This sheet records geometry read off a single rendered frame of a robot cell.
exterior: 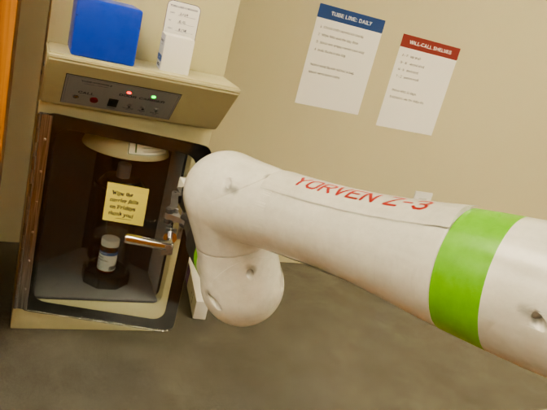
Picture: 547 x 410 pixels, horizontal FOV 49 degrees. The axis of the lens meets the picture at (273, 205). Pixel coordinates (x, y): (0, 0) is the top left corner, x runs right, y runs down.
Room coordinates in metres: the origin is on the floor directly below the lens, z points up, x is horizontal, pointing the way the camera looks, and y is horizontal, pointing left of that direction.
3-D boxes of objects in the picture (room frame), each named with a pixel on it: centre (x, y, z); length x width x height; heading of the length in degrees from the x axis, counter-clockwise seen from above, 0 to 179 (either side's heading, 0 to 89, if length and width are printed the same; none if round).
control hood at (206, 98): (1.04, 0.27, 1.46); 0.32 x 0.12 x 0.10; 115
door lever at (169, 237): (1.03, 0.21, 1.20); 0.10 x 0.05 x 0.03; 101
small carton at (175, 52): (1.06, 0.23, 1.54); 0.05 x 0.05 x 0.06; 22
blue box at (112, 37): (1.00, 0.34, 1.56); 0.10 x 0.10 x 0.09; 25
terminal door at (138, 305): (1.05, 0.28, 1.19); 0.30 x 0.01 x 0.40; 101
